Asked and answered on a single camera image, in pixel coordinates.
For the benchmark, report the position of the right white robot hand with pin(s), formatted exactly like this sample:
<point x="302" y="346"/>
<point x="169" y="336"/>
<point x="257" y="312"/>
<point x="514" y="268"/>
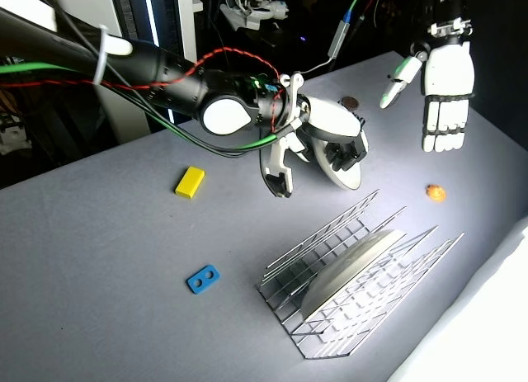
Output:
<point x="330" y="118"/>

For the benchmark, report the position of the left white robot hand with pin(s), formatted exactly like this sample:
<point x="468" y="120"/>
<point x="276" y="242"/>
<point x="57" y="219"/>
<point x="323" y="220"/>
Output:
<point x="447" y="72"/>

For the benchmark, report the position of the dark brown round disc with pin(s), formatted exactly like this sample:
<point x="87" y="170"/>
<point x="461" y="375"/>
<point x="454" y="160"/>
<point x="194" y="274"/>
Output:
<point x="350" y="102"/>

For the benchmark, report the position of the orange swirl cookie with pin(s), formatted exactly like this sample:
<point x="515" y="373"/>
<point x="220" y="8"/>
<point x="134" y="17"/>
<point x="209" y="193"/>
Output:
<point x="436" y="193"/>

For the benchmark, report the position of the white background robot part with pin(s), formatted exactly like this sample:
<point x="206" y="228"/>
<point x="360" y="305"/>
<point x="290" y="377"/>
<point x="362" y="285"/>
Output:
<point x="247" y="10"/>

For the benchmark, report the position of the yellow rectangular block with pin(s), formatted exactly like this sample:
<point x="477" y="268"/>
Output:
<point x="189" y="183"/>

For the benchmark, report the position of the blue block with two holes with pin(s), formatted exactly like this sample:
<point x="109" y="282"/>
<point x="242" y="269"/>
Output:
<point x="191" y="283"/>

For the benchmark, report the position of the white cabinet with blue light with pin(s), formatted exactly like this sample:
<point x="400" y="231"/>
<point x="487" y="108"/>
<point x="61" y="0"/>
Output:
<point x="82" y="2"/>

